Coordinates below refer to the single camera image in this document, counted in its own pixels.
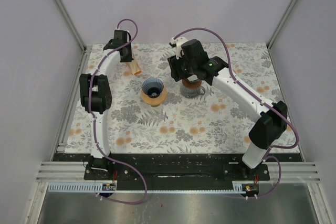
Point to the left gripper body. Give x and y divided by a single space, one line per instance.
128 57

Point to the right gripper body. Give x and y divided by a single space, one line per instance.
181 68

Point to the coffee filter paper pack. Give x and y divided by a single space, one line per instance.
134 67

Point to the grey glass server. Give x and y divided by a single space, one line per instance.
192 93

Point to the blue plastic dripper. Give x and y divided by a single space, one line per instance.
152 87

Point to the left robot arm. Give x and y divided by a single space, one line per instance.
96 98

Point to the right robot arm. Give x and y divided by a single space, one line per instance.
269 117

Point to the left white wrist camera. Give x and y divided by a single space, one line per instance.
120 29

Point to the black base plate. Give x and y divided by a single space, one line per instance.
177 173

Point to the white cable duct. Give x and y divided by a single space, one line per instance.
82 187

